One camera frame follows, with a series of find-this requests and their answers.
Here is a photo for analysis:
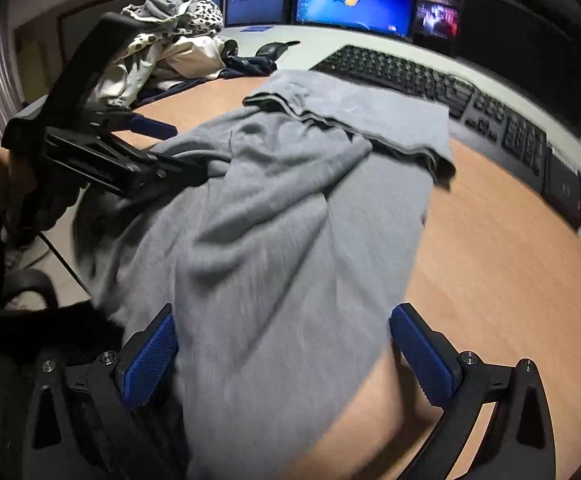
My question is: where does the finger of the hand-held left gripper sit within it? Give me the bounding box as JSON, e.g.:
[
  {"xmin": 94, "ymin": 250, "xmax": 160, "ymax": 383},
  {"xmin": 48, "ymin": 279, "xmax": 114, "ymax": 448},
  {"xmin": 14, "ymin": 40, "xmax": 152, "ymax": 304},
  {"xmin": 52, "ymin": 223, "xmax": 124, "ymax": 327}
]
[
  {"xmin": 48, "ymin": 129, "xmax": 210, "ymax": 201},
  {"xmin": 88, "ymin": 106, "xmax": 179, "ymax": 137}
]

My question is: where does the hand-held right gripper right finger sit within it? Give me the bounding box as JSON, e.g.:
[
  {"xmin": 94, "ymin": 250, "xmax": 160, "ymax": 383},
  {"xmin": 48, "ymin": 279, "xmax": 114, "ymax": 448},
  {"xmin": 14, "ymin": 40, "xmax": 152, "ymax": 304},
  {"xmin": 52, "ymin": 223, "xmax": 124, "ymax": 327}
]
[{"xmin": 389, "ymin": 302, "xmax": 556, "ymax": 480}]

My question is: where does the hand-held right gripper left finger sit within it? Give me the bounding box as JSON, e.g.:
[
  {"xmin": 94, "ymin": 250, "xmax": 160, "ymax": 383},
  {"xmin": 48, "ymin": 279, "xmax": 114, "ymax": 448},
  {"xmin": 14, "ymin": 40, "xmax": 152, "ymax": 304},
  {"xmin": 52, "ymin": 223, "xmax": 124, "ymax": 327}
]
[{"xmin": 23, "ymin": 302, "xmax": 191, "ymax": 480}]

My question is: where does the grey sweatshirt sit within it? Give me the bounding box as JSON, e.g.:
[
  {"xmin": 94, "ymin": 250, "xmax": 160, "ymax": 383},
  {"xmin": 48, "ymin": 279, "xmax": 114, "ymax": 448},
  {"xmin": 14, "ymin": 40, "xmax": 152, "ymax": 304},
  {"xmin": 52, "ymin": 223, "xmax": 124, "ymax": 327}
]
[{"xmin": 73, "ymin": 69, "xmax": 457, "ymax": 480}]

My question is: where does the dark framed window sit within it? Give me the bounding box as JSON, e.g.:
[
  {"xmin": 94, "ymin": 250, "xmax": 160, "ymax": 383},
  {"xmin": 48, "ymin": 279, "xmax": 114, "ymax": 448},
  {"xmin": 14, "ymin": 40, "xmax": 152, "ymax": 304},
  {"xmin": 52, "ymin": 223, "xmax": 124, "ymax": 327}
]
[{"xmin": 58, "ymin": 0, "xmax": 151, "ymax": 58}]

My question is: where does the plain white cloth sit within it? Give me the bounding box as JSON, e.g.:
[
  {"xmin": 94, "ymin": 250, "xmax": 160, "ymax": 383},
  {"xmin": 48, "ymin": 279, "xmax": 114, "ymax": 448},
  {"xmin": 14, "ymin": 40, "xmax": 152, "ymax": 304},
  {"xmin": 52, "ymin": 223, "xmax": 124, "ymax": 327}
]
[{"xmin": 93, "ymin": 32, "xmax": 227, "ymax": 108}]

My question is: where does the small grey cloth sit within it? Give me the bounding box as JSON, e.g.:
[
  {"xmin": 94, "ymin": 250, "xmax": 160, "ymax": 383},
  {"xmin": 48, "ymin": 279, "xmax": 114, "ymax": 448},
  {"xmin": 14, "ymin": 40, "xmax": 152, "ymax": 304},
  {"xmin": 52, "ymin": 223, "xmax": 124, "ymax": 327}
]
[{"xmin": 120, "ymin": 0, "xmax": 201, "ymax": 28}]

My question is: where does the black pointed object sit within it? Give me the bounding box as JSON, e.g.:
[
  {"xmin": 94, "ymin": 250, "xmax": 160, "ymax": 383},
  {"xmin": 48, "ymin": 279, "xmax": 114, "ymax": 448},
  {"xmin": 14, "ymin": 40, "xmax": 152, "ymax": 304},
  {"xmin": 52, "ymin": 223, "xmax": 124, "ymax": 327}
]
[{"xmin": 255, "ymin": 40, "xmax": 301, "ymax": 62}]

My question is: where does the black card reader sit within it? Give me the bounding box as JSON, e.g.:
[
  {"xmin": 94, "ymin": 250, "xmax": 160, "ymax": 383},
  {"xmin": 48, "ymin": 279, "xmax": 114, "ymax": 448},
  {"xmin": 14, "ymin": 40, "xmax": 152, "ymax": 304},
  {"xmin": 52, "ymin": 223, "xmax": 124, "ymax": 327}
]
[{"xmin": 543, "ymin": 145, "xmax": 581, "ymax": 227}]

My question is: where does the black keyboard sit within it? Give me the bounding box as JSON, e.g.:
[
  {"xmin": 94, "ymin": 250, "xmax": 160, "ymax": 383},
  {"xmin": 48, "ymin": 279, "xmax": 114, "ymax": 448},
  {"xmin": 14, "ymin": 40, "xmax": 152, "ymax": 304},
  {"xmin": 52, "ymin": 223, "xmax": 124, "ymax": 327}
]
[{"xmin": 310, "ymin": 44, "xmax": 548, "ymax": 193}]

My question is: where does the large black screen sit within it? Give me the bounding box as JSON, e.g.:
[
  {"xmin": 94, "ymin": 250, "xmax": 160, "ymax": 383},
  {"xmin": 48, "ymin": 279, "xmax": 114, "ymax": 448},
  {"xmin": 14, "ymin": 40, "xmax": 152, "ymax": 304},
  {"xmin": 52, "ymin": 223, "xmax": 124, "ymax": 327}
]
[{"xmin": 457, "ymin": 0, "xmax": 581, "ymax": 138}]

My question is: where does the black cable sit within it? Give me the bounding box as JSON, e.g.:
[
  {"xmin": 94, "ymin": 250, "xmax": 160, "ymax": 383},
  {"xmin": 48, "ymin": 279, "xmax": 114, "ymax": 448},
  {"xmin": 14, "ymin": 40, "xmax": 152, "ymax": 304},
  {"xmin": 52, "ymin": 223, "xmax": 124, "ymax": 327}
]
[{"xmin": 38, "ymin": 230, "xmax": 94, "ymax": 295}]

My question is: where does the wall of surveillance screens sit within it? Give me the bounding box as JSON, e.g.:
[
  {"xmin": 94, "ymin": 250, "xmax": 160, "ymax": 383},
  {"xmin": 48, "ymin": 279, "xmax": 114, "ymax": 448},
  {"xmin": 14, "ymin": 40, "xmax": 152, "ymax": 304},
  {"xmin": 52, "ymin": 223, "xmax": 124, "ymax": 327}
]
[{"xmin": 415, "ymin": 0, "xmax": 464, "ymax": 42}]

